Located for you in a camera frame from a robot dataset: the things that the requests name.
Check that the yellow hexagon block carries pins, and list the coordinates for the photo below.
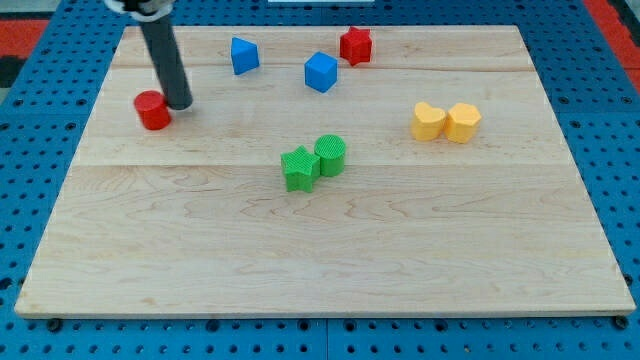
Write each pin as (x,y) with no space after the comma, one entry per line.
(462,122)

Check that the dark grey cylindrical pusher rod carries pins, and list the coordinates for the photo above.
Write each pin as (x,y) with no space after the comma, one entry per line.
(165,56)

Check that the green star block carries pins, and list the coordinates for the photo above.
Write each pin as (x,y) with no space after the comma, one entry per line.
(300,169)

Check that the blue cube block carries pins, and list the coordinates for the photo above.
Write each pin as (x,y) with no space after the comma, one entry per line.
(320,72)

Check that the green cylinder block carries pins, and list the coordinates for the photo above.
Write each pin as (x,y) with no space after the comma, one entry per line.
(331,149)

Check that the red star block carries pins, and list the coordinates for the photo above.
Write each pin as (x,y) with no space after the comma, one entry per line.
(356,46)

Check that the light wooden board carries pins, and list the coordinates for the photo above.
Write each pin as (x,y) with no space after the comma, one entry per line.
(194,220)

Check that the blue triangular prism block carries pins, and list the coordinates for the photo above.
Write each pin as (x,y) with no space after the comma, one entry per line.
(244,55)

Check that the yellow heart block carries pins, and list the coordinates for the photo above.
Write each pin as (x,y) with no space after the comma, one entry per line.
(427,122)

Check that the red cylinder block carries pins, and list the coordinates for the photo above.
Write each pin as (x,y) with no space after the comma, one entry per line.
(152,110)

